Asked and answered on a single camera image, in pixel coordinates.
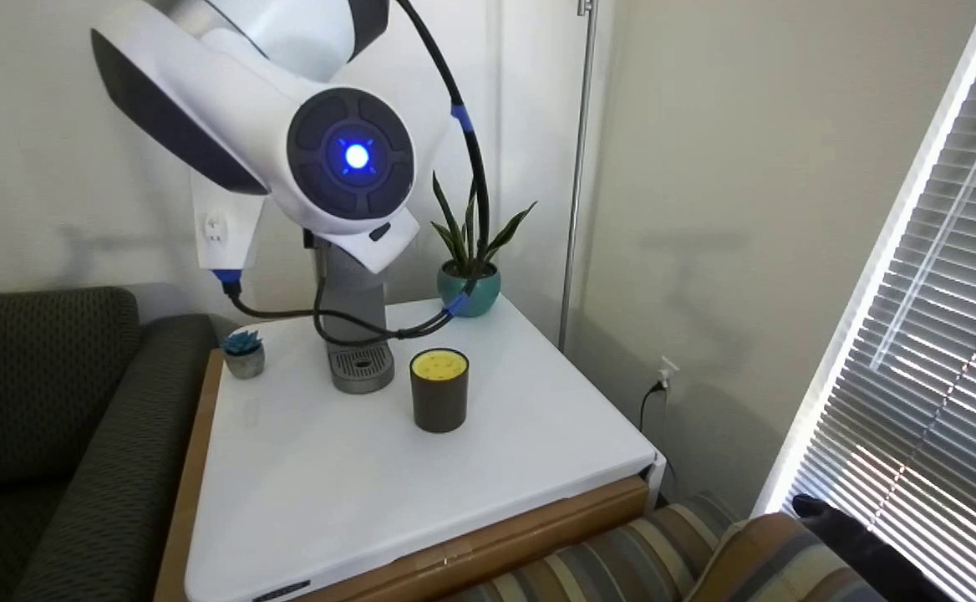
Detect small blue succulent grey pot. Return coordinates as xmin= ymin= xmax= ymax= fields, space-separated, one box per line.
xmin=222 ymin=330 xmax=263 ymax=379

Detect white table board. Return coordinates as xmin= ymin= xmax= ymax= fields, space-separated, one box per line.
xmin=183 ymin=300 xmax=666 ymax=602

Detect grey coffee maker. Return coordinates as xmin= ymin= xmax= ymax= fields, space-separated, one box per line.
xmin=312 ymin=237 xmax=395 ymax=396

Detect window blinds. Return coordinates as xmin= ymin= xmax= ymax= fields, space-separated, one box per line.
xmin=770 ymin=38 xmax=976 ymax=602

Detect dark candle jar yellow wax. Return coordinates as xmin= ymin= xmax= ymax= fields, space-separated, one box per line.
xmin=407 ymin=347 xmax=472 ymax=436

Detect white vertical pole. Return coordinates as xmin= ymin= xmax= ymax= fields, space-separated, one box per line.
xmin=560 ymin=0 xmax=596 ymax=351

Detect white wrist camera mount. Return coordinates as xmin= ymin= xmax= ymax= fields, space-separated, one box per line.
xmin=192 ymin=178 xmax=424 ymax=282

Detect black power cord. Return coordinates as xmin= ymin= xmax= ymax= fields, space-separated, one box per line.
xmin=632 ymin=379 xmax=670 ymax=430

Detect dark grey armchair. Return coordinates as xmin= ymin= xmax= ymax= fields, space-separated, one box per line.
xmin=0 ymin=288 xmax=215 ymax=602

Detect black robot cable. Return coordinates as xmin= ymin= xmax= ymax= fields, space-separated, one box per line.
xmin=215 ymin=0 xmax=495 ymax=347

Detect white wall outlet plug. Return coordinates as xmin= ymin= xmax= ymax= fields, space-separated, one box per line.
xmin=658 ymin=356 xmax=681 ymax=392

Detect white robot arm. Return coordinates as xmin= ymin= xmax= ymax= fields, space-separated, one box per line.
xmin=90 ymin=0 xmax=446 ymax=241

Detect striped sofa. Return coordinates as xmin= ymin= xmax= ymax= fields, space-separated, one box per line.
xmin=446 ymin=498 xmax=887 ymax=602

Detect green plant teal pot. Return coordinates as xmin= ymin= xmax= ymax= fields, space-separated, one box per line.
xmin=433 ymin=182 xmax=533 ymax=317

